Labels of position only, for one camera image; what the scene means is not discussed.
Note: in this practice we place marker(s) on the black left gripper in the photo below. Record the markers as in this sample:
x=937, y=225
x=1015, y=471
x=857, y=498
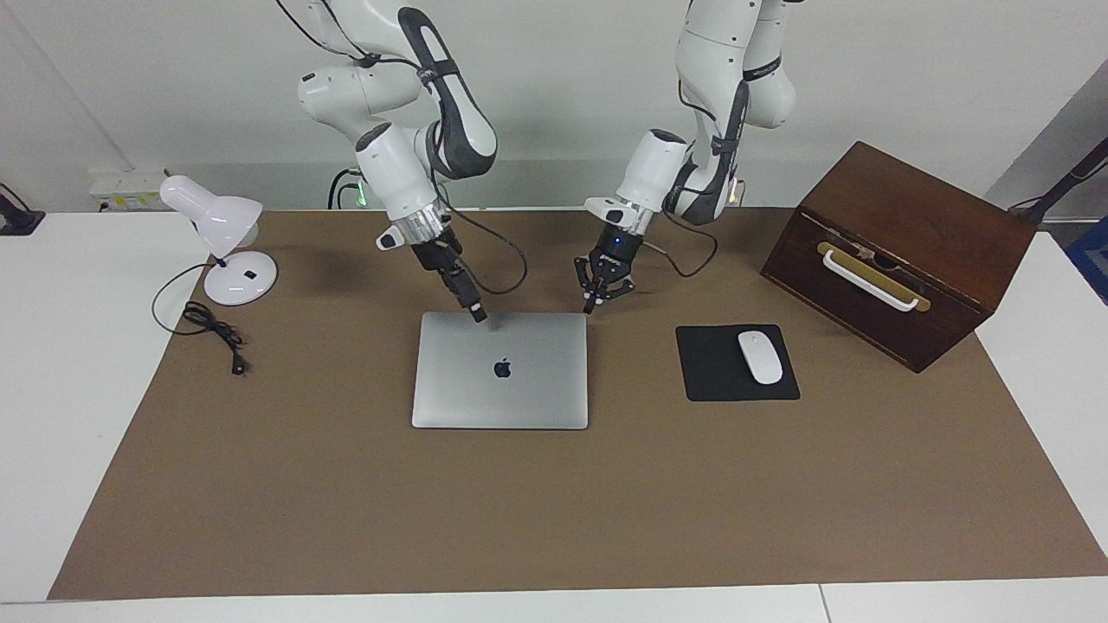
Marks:
x=616, y=253

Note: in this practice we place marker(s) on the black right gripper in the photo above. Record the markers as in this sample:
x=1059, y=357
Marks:
x=435, y=258

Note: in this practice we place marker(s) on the silver apple laptop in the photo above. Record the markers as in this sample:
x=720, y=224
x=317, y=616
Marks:
x=500, y=370

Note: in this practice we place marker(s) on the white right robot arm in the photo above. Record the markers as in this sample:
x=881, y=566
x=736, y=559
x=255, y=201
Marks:
x=389, y=164

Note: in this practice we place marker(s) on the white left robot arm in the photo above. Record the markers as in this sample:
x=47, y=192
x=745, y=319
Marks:
x=649, y=169

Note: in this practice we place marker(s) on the black mouse pad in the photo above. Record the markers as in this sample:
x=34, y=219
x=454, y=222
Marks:
x=718, y=372

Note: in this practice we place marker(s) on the white computer mouse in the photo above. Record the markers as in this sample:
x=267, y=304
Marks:
x=760, y=356

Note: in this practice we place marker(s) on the brown table mat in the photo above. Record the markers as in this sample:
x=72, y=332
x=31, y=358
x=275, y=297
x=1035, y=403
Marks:
x=554, y=502

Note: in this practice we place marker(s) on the white desk lamp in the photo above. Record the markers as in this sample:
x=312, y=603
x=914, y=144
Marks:
x=216, y=216

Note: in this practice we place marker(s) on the dark wooden box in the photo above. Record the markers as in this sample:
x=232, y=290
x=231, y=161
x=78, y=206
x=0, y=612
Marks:
x=917, y=234

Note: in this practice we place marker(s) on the white power strip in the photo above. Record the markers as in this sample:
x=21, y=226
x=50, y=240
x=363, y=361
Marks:
x=121, y=190

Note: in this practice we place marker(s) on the black stand foot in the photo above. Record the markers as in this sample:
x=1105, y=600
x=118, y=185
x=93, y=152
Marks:
x=17, y=221

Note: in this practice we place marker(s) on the black tripod leg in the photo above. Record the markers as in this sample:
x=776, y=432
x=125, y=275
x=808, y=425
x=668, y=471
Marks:
x=1065, y=182

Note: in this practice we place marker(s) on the blue crate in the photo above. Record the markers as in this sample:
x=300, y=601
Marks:
x=1092, y=260

